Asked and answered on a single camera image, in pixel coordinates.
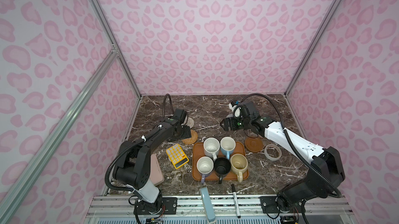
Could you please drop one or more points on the white mug purple handle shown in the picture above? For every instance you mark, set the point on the white mug purple handle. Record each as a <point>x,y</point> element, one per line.
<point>205,166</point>

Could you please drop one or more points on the light blue mug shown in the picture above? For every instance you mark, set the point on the light blue mug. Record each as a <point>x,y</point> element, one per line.
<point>227,146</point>

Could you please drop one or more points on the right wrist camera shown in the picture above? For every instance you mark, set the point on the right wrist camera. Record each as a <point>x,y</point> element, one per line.
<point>244,109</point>

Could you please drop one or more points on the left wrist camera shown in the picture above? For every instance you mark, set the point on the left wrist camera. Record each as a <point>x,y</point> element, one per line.
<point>180,115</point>

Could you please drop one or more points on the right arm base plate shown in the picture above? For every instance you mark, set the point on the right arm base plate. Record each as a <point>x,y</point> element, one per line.
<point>271,205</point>

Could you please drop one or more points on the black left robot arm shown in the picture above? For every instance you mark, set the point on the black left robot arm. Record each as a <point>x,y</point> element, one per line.
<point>130,170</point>

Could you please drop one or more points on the rattan round coaster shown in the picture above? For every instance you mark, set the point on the rattan round coaster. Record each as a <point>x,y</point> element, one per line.
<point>191,140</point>

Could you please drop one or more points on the black mug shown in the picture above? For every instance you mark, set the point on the black mug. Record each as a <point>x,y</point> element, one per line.
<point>222,167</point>

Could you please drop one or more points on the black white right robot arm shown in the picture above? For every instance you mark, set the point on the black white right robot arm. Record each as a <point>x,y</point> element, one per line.
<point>325,169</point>

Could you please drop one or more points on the black marker pen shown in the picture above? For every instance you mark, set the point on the black marker pen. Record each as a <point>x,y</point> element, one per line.
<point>235,199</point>

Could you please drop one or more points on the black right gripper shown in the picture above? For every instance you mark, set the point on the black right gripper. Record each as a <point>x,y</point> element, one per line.
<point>231,120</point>

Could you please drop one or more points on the clear tape roll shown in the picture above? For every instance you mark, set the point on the clear tape roll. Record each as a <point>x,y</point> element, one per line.
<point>272,152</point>

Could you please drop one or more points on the pink case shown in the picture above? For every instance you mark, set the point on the pink case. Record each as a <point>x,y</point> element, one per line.
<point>156,175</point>

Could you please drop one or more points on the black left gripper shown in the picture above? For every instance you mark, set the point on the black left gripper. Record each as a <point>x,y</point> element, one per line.
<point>187,132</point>

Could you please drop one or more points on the white speckled mug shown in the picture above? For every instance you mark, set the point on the white speckled mug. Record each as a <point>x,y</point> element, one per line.
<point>211,148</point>

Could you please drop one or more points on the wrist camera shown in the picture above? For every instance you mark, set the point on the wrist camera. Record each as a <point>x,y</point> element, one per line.
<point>244,109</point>
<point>180,115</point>

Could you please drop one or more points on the orange rectangular tray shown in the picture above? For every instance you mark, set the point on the orange rectangular tray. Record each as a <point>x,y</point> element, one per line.
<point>198,152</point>

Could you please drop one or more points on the beige woven round coaster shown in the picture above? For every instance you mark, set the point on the beige woven round coaster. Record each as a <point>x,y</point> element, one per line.
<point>190,122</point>

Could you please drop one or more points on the light blue stapler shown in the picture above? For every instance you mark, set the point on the light blue stapler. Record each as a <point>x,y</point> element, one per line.
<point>207,205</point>

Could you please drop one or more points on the brown wooden round coaster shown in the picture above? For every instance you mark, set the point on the brown wooden round coaster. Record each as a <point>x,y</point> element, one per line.
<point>254,145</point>

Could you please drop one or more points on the cream yellow mug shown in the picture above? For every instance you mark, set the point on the cream yellow mug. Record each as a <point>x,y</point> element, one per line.
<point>239,165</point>

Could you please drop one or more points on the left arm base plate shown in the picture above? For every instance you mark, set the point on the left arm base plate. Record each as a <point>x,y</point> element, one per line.
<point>164,205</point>

